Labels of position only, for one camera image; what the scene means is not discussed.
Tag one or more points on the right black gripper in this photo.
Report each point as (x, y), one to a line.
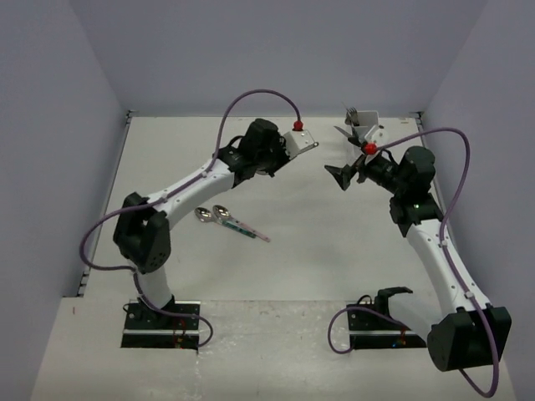
(343, 175)

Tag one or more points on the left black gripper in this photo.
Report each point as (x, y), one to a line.
(280, 144)

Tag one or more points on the pink handled knife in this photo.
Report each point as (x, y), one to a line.
(346, 134)

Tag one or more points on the all-silver fork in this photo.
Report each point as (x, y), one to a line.
(350, 114)

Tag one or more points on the teal handled spoon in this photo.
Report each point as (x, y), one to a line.
(205, 216)

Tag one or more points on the teal handled knife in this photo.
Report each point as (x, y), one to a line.
(355, 134)

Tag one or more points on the pink handled fork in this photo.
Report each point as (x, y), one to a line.
(356, 118)

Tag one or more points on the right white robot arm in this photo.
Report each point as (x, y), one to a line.
(467, 331)

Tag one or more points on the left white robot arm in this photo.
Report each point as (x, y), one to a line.
(143, 230)

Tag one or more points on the white three-compartment utensil holder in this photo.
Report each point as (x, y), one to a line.
(367, 119)

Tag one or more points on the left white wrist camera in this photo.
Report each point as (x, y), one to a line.
(295, 141)

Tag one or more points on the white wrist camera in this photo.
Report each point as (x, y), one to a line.
(295, 141)
(377, 135)

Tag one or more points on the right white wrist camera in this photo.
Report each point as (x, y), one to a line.
(377, 135)

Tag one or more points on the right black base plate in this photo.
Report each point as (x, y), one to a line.
(367, 331)

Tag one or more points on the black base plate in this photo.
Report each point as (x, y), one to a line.
(144, 328)
(367, 331)

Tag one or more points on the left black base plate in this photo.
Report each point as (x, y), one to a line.
(144, 328)

